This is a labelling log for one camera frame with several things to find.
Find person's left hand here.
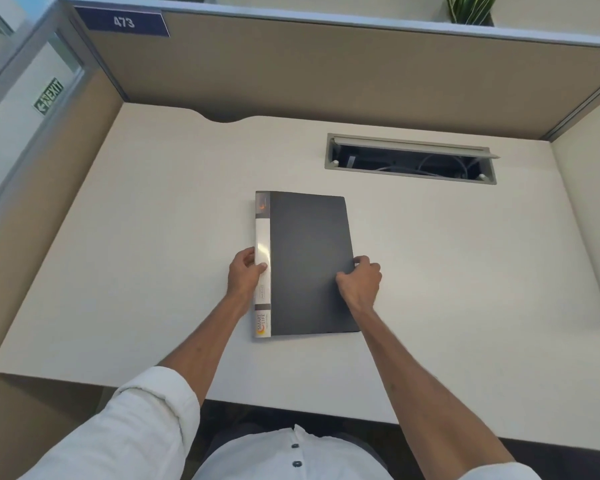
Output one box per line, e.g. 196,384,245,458
226,247,268,304

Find blue number plate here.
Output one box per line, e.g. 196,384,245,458
74,6,171,38

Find person's right hand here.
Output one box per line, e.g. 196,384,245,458
335,256,383,314

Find beige cubicle partition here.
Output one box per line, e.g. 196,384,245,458
0,0,600,235

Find white cables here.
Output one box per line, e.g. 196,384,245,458
375,154,473,176

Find dark grey display folder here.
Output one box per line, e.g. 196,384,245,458
252,191,362,340

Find white shirt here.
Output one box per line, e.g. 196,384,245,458
17,366,543,480

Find green exit sign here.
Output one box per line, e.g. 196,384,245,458
33,77,65,117

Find person's left forearm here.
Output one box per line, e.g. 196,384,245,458
157,294,251,410

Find person's right forearm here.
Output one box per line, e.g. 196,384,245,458
346,304,516,480

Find green potted plant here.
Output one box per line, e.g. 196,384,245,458
444,0,500,27

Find grey desk cable tray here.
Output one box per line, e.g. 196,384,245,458
324,133,501,185

